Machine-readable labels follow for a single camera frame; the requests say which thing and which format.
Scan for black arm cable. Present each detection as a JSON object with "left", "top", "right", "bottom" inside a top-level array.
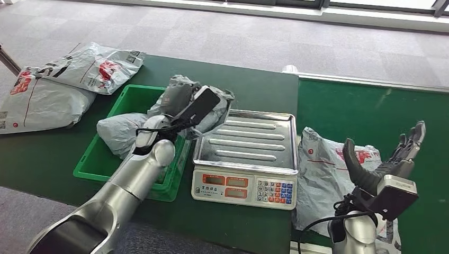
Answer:
[
  {"left": 134, "top": 114, "right": 198, "bottom": 138},
  {"left": 297, "top": 193, "right": 380, "bottom": 254}
]

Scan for white electronic scale steel tray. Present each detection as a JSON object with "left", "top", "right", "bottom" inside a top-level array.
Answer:
[{"left": 191, "top": 108, "right": 299, "bottom": 211}]

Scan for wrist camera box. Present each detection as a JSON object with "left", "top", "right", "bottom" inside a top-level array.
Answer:
[
  {"left": 172, "top": 87, "right": 222, "bottom": 128},
  {"left": 366, "top": 174, "right": 419, "bottom": 222}
]

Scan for grey parcel bag red print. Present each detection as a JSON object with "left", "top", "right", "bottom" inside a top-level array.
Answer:
[{"left": 146, "top": 74, "right": 235, "bottom": 142}]

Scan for dark metal stand leg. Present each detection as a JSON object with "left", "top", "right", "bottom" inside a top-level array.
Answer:
[{"left": 0, "top": 42, "right": 22, "bottom": 77}]

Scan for grey parcel bag black labels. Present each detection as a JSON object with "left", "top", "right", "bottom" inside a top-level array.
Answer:
[{"left": 35, "top": 42, "right": 146, "bottom": 96}]

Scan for dark green table mat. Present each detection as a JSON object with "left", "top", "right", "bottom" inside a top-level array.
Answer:
[{"left": 0, "top": 53, "right": 300, "bottom": 254}]

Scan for green conveyor belt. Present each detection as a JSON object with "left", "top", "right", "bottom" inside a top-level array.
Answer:
[{"left": 296, "top": 78, "right": 449, "bottom": 254}]

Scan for crumpled grey parcel bag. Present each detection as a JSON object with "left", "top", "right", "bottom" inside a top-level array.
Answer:
[{"left": 96, "top": 112, "right": 166, "bottom": 161}]

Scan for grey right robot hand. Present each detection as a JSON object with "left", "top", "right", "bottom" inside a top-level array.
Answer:
[{"left": 342, "top": 120, "right": 427, "bottom": 197}]

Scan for silver conveyor side rail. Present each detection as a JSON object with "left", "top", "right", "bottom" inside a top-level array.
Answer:
[
  {"left": 282, "top": 64, "right": 449, "bottom": 94},
  {"left": 290, "top": 241, "right": 333, "bottom": 254}
]

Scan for large grey parcel bag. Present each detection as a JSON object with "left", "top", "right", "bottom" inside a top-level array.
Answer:
[{"left": 292, "top": 126, "right": 403, "bottom": 254}]

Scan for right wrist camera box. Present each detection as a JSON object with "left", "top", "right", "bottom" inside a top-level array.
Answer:
[{"left": 366, "top": 174, "right": 419, "bottom": 222}]

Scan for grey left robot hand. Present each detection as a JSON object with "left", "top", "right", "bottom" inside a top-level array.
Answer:
[{"left": 159, "top": 81, "right": 202, "bottom": 118}]

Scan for dark window frame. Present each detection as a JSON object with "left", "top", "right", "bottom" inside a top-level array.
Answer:
[{"left": 210, "top": 0, "right": 449, "bottom": 18}]

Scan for green plastic crate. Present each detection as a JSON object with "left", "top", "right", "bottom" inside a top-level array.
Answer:
[{"left": 73, "top": 84, "right": 193, "bottom": 203}]

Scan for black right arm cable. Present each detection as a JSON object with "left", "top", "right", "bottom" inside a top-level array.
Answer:
[{"left": 297, "top": 193, "right": 380, "bottom": 254}]

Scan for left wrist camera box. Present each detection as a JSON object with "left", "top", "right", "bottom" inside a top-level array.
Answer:
[{"left": 172, "top": 87, "right": 222, "bottom": 128}]

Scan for big flat grey parcel bag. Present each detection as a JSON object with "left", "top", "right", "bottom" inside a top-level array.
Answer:
[{"left": 0, "top": 66, "right": 97, "bottom": 135}]

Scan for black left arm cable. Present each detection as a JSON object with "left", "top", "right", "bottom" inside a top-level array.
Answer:
[{"left": 134, "top": 114, "right": 198, "bottom": 138}]

